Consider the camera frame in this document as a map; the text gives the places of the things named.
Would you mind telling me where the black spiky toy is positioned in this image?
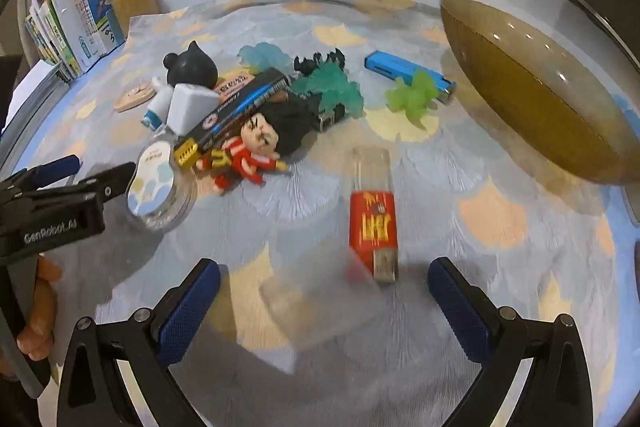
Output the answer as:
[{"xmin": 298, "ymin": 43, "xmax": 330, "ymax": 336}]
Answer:
[{"xmin": 294, "ymin": 48, "xmax": 347, "ymax": 78}]

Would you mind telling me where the person's left hand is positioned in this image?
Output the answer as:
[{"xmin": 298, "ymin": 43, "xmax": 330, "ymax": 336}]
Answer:
[{"xmin": 17, "ymin": 256, "xmax": 63, "ymax": 355}]

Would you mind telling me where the amber glass bowl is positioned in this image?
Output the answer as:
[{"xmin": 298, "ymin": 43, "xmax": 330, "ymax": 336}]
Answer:
[{"xmin": 440, "ymin": 0, "xmax": 640, "ymax": 184}]

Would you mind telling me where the teal translucent toy figure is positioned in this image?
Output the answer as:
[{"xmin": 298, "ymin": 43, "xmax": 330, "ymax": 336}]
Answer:
[{"xmin": 292, "ymin": 59, "xmax": 365, "ymax": 120}]

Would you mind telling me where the brown pen holder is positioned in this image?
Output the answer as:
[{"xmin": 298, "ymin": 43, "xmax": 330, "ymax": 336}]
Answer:
[{"xmin": 111, "ymin": 0, "xmax": 161, "ymax": 32}]

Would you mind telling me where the pink card box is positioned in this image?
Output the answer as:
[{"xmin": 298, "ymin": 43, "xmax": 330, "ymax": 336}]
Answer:
[{"xmin": 212, "ymin": 74, "xmax": 261, "ymax": 100}]

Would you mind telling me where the green translucent toy figure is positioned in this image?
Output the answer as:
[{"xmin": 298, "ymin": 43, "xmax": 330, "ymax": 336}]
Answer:
[{"xmin": 385, "ymin": 69, "xmax": 442, "ymax": 130}]

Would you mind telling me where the round clear tape case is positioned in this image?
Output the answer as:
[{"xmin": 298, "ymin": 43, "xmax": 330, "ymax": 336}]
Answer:
[{"xmin": 124, "ymin": 134, "xmax": 198, "ymax": 233}]

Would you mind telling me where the long black pen box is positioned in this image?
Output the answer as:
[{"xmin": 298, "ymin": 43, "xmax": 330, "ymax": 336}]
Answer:
[{"xmin": 175, "ymin": 68, "xmax": 292, "ymax": 166}]

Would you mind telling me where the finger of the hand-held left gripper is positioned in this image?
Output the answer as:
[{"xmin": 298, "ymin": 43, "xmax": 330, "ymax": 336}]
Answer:
[
  {"xmin": 20, "ymin": 162, "xmax": 137, "ymax": 208},
  {"xmin": 0, "ymin": 154, "xmax": 82, "ymax": 202}
]

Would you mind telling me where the pale teal translucent toy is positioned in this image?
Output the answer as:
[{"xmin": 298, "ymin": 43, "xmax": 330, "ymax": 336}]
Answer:
[{"xmin": 237, "ymin": 42, "xmax": 293, "ymax": 75}]

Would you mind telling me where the patterned blue tablecloth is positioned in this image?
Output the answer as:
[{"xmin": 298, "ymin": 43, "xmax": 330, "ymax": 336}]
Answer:
[{"xmin": 0, "ymin": 0, "xmax": 640, "ymax": 427}]

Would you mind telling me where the peach round coaster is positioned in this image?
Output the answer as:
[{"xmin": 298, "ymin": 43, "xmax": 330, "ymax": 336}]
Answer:
[{"xmin": 114, "ymin": 84, "xmax": 154, "ymax": 112}]

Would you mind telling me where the white tube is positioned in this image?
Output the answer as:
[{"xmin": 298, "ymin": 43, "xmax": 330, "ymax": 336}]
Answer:
[{"xmin": 141, "ymin": 77, "xmax": 176, "ymax": 130}]

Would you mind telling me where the black-haired red doll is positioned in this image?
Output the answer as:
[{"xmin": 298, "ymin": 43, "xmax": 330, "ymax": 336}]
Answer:
[{"xmin": 195, "ymin": 97, "xmax": 313, "ymax": 195}]

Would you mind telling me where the blue lighter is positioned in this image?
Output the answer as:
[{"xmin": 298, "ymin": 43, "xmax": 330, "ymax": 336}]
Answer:
[{"xmin": 364, "ymin": 51, "xmax": 457, "ymax": 106}]

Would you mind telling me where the row of booklets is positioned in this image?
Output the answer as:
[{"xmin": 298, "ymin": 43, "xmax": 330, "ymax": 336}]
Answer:
[{"xmin": 22, "ymin": 0, "xmax": 136, "ymax": 80}]

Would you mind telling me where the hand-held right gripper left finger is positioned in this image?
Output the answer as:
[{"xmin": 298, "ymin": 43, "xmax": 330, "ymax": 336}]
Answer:
[{"xmin": 56, "ymin": 258, "xmax": 222, "ymax": 427}]

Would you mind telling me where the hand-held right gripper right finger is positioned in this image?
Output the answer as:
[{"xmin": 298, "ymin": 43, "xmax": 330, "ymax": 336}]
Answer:
[{"xmin": 426, "ymin": 257, "xmax": 596, "ymax": 427}]

